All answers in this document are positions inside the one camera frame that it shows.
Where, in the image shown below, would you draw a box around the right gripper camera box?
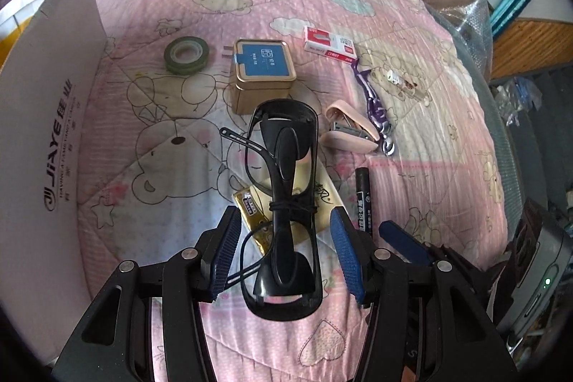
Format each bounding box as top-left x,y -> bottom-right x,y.
491,199 -> 572,353

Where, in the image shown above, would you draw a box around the teal metal bars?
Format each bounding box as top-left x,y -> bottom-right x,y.
491,0 -> 531,41

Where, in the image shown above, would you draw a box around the yellow tissue pack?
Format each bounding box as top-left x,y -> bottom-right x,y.
233,174 -> 344,255

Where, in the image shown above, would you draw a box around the white cardboard box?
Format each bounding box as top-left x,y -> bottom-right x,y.
1,0 -> 107,364

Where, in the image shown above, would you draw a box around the clear printed lighter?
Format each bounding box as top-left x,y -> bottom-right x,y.
377,69 -> 427,102

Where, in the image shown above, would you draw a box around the black marker pen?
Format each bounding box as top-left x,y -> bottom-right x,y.
356,167 -> 373,236

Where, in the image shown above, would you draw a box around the black safety glasses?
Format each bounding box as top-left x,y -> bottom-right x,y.
221,98 -> 322,322

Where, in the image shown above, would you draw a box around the green tape roll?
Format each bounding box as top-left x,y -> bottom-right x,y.
163,36 -> 210,76

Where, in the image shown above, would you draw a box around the bubble wrap roll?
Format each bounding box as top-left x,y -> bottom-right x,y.
357,0 -> 493,83

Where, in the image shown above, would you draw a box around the purple silver action figure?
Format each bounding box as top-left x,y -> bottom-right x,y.
351,58 -> 395,156

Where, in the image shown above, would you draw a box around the pink stapler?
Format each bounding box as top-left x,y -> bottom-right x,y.
319,100 -> 395,156

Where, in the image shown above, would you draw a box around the gold tin blue lid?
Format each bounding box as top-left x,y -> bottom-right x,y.
230,39 -> 297,115

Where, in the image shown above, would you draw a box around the pink bear quilt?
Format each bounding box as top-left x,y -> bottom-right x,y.
76,0 -> 516,382

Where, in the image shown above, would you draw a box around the red white staples box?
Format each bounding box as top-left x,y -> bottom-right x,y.
303,26 -> 357,64

